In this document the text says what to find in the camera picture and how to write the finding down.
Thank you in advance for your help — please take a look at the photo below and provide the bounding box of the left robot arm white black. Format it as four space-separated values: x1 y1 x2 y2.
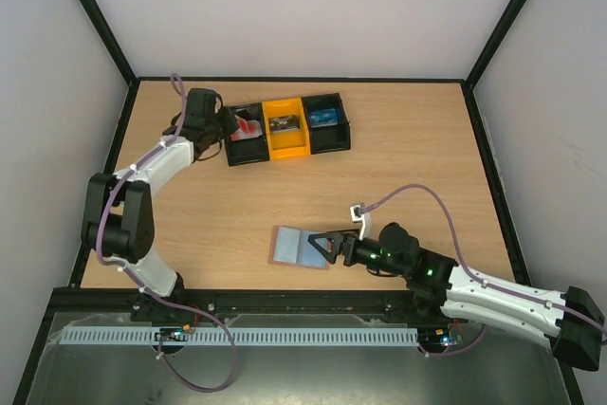
81 87 238 314

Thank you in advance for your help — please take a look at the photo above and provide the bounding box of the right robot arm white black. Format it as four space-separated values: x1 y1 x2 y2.
307 223 606 372

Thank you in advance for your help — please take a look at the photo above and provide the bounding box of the left black bin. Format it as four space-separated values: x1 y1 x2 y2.
225 102 269 166

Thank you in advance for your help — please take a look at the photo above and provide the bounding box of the black bin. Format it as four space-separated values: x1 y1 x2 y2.
225 102 269 166
302 93 351 155

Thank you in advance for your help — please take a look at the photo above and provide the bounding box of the yellow middle bin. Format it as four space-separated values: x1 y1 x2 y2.
262 98 311 161

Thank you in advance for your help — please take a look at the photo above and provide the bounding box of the right black bin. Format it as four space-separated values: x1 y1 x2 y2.
302 93 351 155

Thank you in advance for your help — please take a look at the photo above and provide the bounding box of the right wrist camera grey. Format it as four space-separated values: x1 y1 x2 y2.
349 203 372 241

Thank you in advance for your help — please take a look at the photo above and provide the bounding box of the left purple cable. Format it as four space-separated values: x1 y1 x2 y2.
94 72 238 393

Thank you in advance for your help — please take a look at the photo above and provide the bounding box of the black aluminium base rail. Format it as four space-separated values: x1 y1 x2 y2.
45 287 451 327

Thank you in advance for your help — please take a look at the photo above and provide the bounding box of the light blue slotted cable duct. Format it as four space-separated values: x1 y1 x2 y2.
58 326 418 347

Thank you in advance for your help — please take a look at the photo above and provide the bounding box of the black enclosure frame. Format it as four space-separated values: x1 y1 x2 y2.
12 0 584 404

